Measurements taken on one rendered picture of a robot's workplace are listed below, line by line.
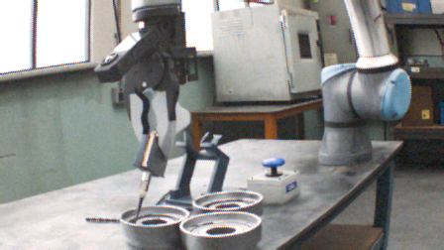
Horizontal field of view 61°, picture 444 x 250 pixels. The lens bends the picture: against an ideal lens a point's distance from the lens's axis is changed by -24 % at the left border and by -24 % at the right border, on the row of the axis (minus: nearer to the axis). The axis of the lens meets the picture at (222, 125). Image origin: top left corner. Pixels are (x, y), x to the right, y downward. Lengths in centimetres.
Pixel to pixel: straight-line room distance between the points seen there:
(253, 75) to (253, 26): 32
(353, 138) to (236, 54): 208
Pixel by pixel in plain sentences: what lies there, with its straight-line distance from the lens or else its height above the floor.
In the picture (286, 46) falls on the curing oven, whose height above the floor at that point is 114.
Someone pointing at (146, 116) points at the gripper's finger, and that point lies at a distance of 69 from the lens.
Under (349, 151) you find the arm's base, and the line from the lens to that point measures 108.
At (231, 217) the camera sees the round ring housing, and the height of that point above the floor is 83.
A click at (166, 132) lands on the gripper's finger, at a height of 96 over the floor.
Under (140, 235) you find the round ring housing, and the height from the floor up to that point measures 83.
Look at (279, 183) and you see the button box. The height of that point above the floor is 84.
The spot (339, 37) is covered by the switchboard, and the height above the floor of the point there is 129.
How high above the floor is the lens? 104
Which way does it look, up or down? 7 degrees down
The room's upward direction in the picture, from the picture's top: 5 degrees counter-clockwise
